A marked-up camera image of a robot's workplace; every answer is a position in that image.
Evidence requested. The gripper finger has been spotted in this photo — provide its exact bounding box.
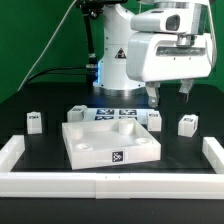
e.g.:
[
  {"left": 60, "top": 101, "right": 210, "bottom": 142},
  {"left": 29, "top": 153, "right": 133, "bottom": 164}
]
[
  {"left": 145, "top": 82, "right": 160, "bottom": 108},
  {"left": 179, "top": 79, "right": 194, "bottom": 102}
]

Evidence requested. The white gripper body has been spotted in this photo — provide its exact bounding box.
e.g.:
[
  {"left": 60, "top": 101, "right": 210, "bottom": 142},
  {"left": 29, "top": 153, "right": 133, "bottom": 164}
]
[{"left": 126, "top": 32, "right": 212, "bottom": 82}]

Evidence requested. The white square tabletop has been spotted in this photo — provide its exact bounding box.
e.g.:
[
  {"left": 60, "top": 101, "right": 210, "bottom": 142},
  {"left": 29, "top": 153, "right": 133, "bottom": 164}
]
[{"left": 62, "top": 118, "right": 161, "bottom": 170}]

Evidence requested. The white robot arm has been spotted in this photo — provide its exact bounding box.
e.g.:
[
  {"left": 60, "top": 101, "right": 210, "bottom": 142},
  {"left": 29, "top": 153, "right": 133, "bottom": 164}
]
[{"left": 94, "top": 0, "right": 217, "bottom": 107}]

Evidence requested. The tag marker sheet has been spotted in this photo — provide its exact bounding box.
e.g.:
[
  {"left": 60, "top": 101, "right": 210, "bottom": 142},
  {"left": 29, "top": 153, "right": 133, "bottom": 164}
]
[{"left": 84, "top": 108, "right": 150, "bottom": 124}]

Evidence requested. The white U-shaped fence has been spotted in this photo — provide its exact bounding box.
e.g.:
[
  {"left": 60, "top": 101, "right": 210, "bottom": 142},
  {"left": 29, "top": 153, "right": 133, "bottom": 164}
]
[{"left": 0, "top": 135, "right": 224, "bottom": 200}]

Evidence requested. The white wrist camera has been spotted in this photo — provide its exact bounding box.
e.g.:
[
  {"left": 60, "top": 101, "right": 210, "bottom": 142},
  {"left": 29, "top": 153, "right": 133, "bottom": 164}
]
[{"left": 130, "top": 8, "right": 199, "bottom": 35}]

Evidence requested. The white cable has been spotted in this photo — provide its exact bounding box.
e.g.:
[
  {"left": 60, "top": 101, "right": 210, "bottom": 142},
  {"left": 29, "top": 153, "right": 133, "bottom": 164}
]
[{"left": 17, "top": 0, "right": 78, "bottom": 92}]

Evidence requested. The black cable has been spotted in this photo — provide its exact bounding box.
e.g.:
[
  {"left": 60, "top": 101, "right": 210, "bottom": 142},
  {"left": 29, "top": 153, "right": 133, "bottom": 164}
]
[{"left": 19, "top": 66, "right": 98, "bottom": 91}]

